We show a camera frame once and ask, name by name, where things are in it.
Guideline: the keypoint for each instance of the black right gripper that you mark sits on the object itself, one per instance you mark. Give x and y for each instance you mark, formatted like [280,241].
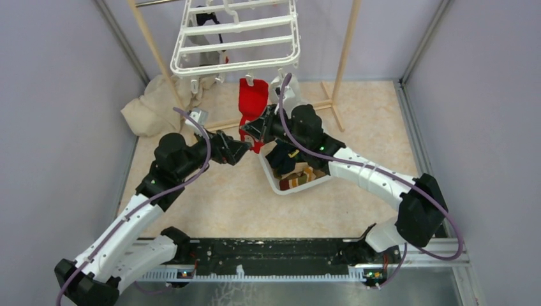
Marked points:
[261,128]

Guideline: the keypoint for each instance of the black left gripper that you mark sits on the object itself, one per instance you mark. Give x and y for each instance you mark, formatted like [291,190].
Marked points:
[226,149]

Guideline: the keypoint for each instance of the white plastic laundry basket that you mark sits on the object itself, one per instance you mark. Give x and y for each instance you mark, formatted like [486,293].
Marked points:
[273,179]

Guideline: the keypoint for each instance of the red plain sock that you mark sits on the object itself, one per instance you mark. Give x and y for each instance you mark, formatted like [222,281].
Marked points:
[253,100]

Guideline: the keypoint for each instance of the navy buckle christmas sock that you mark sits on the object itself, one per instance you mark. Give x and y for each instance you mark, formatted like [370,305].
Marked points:
[285,159]

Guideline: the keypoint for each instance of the white plastic sock hanger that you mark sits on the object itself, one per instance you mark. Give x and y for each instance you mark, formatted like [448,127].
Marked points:
[238,37]

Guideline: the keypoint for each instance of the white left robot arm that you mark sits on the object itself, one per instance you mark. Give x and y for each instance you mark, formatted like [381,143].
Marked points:
[100,274]

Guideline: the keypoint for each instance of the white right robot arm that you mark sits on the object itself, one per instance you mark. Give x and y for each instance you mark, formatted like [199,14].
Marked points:
[418,201]

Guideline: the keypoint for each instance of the white fluffy sock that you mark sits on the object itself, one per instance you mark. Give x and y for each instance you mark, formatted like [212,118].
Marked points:
[292,96]

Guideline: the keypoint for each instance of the beige crumpled cloth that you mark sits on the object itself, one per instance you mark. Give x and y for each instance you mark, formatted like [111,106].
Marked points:
[153,112]

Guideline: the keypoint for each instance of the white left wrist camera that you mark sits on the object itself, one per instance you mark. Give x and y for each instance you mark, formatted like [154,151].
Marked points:
[197,119]

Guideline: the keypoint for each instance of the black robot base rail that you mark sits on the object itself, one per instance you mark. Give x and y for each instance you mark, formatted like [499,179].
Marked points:
[297,260]

